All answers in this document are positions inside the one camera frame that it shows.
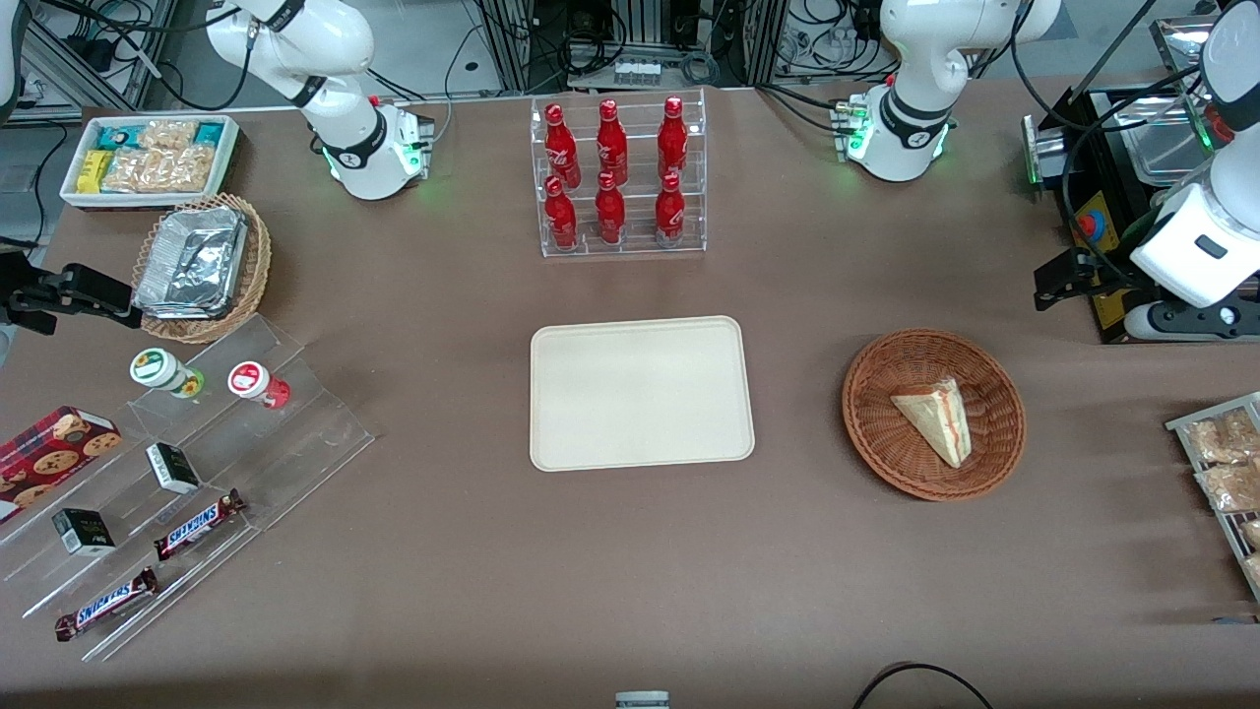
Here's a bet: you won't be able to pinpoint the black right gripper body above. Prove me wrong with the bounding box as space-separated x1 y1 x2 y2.
0 251 45 331

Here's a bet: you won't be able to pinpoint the triangle sandwich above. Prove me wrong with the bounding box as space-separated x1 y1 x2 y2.
891 378 974 469

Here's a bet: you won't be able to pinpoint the light oval wicker basket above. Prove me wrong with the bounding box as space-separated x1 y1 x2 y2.
132 193 273 345

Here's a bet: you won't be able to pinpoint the steel tray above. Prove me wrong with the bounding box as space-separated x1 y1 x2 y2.
1150 15 1231 82

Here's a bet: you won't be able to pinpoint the brown round wicker basket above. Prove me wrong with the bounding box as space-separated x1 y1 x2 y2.
842 328 1027 502

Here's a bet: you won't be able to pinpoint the beige plastic tray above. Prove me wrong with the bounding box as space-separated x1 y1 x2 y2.
530 315 756 473

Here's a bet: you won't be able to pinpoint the black machine with yellow label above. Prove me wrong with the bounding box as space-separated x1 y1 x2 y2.
1022 84 1260 346

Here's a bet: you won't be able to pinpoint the green lid white cup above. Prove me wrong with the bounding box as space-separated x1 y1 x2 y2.
130 349 206 399

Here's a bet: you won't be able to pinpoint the steel pan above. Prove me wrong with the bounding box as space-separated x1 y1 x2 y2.
1120 94 1220 185

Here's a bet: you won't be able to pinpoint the stacked aluminium foil trays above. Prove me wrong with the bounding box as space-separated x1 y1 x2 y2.
134 206 248 319

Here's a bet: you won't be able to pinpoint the large clear cracker bag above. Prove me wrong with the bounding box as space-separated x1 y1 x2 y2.
102 146 216 194

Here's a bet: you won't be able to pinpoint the red tartan cookie box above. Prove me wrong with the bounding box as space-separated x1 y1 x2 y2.
0 406 123 515

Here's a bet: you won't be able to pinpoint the small clear cracker bag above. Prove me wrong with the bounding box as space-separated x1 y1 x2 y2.
138 120 200 152

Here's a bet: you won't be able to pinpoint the red lid white cup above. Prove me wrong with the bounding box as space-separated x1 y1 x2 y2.
227 361 292 411

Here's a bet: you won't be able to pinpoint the small black box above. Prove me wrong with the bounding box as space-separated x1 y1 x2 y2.
52 508 117 556
146 442 202 494

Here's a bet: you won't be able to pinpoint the white rectangular snack bin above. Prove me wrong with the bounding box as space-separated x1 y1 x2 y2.
61 114 241 211

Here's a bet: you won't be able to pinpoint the clear bag of pastries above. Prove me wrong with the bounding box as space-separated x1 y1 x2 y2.
1185 408 1260 465
1195 462 1260 514

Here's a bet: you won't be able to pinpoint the Snickers chocolate bar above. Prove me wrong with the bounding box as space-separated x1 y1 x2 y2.
54 567 159 642
154 489 246 561

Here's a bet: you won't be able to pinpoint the clear acrylic stepped shelf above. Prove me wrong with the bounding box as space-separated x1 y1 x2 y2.
0 314 376 663

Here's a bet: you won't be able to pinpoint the red cola bottle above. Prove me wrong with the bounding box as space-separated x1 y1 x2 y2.
658 96 688 183
655 172 686 247
544 175 580 250
595 171 627 245
544 102 583 190
597 98 629 186

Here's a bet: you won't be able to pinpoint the clear acrylic bottle rack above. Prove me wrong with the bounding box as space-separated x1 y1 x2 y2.
531 88 708 259

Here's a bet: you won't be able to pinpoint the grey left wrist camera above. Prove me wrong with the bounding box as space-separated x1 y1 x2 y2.
1125 300 1260 342

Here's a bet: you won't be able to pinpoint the metal wire rack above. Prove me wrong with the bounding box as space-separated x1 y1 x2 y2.
1165 391 1260 604

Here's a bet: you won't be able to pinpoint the black looped cable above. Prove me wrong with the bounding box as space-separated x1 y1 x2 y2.
851 662 995 709

